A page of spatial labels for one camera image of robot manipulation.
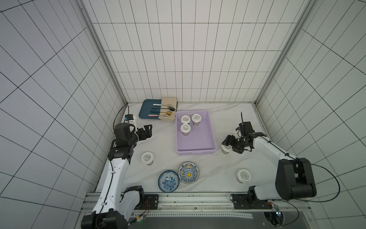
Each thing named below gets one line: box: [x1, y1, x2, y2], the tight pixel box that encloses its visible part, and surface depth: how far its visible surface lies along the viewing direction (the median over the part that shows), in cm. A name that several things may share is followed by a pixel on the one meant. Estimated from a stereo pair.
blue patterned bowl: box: [157, 169, 181, 194], surface depth 80 cm
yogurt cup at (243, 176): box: [236, 168, 252, 184], surface depth 77 cm
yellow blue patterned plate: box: [177, 161, 200, 185], surface depth 83 cm
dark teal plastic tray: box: [138, 99, 162, 120], surface depth 120 cm
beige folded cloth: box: [158, 97, 178, 122], surface depth 120 cm
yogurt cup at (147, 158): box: [141, 151, 154, 167], surface depth 83 cm
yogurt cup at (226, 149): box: [221, 144, 234, 155], surface depth 87 cm
